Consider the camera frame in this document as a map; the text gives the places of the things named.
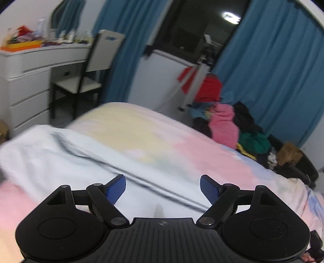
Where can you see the pile of colourful clothes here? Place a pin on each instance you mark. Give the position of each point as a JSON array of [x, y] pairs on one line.
[[232, 124]]

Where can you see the clutter of small toiletries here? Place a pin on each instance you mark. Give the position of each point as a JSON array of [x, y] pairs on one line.
[[50, 35]]

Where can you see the orange box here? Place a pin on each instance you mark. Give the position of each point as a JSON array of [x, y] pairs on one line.
[[21, 45]]

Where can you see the blue curtain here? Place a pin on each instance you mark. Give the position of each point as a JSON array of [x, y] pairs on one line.
[[273, 73], [126, 50]]

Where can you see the white garment with black stripes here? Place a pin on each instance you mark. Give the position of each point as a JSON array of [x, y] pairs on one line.
[[83, 161]]

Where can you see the white cabinet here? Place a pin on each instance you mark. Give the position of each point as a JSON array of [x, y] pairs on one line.
[[162, 78]]

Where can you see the red garment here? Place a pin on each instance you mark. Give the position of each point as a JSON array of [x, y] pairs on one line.
[[206, 86]]

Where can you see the white chair with black legs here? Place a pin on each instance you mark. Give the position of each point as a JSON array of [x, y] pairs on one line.
[[88, 68]]

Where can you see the white dressing table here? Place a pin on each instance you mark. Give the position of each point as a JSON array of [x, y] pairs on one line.
[[27, 75]]

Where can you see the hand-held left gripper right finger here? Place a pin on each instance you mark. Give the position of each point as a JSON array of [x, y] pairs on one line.
[[209, 187]]

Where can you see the oval mirror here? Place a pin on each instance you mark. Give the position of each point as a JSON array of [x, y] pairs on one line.
[[66, 17]]

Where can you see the cardboard box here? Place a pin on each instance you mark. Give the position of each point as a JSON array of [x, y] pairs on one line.
[[288, 154]]

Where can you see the pastel patterned bed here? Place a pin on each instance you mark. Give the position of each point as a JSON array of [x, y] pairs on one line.
[[177, 156]]

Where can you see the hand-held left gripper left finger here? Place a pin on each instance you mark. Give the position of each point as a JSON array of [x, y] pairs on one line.
[[117, 187]]

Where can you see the white drying rack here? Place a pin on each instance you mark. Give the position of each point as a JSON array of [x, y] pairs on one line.
[[196, 75]]

